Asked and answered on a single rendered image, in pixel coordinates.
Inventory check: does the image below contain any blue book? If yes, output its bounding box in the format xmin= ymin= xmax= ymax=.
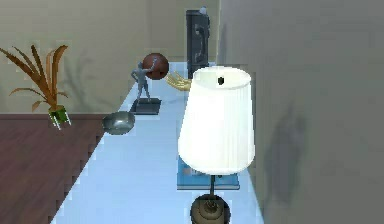
xmin=176 ymin=155 xmax=241 ymax=191

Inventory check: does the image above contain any white shade table lamp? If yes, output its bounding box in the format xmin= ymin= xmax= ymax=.
xmin=177 ymin=65 xmax=256 ymax=224

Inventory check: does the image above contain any brown leaf house plant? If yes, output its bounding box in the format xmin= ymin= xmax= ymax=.
xmin=0 ymin=44 xmax=73 ymax=131

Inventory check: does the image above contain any grey figure statue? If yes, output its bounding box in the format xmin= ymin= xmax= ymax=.
xmin=129 ymin=58 xmax=163 ymax=116

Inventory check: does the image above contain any brown basketball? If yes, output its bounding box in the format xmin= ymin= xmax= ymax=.
xmin=142 ymin=52 xmax=170 ymax=81

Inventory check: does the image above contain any yellow banana bunch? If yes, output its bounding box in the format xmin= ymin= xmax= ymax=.
xmin=165 ymin=70 xmax=194 ymax=92

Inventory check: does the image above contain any grey metal bowl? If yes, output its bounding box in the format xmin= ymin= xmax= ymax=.
xmin=101 ymin=110 xmax=136 ymax=136

